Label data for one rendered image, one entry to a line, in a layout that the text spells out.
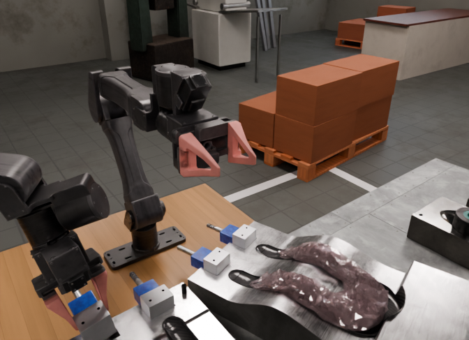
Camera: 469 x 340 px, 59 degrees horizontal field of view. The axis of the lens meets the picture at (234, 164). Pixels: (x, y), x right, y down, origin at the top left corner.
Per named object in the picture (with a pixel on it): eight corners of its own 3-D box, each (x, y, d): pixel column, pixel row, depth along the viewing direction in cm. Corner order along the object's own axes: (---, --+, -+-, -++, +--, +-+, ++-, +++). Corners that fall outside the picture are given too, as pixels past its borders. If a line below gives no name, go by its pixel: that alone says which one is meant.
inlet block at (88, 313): (60, 296, 76) (51, 278, 72) (86, 281, 78) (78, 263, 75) (89, 350, 68) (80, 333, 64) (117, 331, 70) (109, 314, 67)
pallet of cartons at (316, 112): (227, 146, 353) (227, 64, 322) (321, 116, 419) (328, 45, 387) (300, 185, 294) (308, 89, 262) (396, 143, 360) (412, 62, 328)
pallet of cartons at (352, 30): (417, 49, 718) (425, 8, 688) (384, 55, 671) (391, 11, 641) (361, 38, 806) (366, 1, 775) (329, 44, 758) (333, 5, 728)
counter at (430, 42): (477, 60, 643) (490, 12, 611) (396, 81, 536) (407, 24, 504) (437, 52, 691) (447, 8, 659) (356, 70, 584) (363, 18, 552)
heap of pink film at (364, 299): (242, 290, 83) (242, 260, 80) (285, 245, 96) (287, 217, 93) (369, 355, 70) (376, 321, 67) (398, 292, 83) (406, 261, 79)
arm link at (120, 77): (183, 95, 76) (120, 61, 98) (138, 105, 71) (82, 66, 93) (187, 155, 81) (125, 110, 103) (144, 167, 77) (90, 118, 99)
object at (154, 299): (121, 288, 83) (117, 267, 81) (143, 278, 86) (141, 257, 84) (151, 329, 74) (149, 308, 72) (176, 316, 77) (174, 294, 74)
